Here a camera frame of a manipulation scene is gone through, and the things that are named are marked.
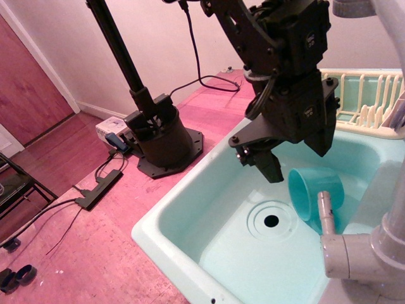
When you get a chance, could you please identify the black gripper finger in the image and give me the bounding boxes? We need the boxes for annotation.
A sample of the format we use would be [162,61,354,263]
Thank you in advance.
[236,147,283,183]
[303,125,335,157]

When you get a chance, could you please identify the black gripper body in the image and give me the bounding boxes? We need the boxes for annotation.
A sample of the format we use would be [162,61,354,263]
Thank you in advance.
[228,69,339,148]

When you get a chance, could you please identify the teal plastic cup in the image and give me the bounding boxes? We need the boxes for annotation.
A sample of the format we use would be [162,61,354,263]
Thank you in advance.
[288,167,345,234]

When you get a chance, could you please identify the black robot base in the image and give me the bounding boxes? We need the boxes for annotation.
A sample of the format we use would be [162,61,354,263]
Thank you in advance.
[121,88,203,179]

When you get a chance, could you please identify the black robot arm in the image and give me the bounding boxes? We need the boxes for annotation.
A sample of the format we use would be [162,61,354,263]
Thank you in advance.
[87,1,339,183]

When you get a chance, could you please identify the cream dish rack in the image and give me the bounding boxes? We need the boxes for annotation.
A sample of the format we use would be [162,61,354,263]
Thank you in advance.
[321,68,404,139]

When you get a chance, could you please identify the mint green toy sink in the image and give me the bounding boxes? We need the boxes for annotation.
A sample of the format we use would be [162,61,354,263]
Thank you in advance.
[132,130,404,303]

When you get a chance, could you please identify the grey toy faucet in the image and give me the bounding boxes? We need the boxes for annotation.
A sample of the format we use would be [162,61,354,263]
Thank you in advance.
[318,1,404,303]

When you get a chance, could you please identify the white cardboard box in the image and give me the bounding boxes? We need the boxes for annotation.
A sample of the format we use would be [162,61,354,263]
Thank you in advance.
[96,117,130,146]

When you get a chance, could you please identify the blue usb adapter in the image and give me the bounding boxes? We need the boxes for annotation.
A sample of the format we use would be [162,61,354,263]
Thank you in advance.
[105,132,129,153]

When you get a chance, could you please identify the black usb hub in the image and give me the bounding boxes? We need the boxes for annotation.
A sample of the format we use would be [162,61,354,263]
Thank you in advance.
[74,169,123,212]

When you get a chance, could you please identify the black folding chair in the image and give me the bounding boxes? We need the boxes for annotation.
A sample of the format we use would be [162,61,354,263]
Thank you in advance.
[1,154,58,248]

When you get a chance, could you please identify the black power cable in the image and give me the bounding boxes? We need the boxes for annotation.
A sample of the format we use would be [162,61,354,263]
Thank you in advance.
[169,0,244,99]

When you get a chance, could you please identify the thick black cable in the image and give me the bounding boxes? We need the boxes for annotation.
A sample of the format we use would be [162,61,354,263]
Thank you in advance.
[0,198,78,248]

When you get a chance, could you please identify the thin black wire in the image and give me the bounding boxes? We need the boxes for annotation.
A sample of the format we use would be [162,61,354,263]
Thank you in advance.
[46,208,84,256]

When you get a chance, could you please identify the black ring right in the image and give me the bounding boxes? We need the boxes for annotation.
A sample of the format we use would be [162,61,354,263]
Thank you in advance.
[15,264,38,287]

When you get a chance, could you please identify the black ring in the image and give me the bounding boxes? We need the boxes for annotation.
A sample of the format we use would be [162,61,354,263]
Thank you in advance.
[15,264,38,287]
[0,268,17,294]

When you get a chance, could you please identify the black ring left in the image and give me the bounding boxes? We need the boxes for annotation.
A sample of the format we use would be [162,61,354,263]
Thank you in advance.
[0,268,17,294]

